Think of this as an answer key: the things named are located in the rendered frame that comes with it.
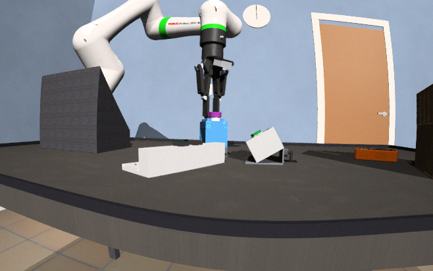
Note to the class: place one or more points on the dark grey table edge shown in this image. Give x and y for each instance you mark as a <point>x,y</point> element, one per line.
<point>231,227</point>

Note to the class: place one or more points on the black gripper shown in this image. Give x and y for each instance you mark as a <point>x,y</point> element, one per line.
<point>218,74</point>

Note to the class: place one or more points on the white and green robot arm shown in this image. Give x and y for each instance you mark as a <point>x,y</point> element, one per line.
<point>91,42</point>

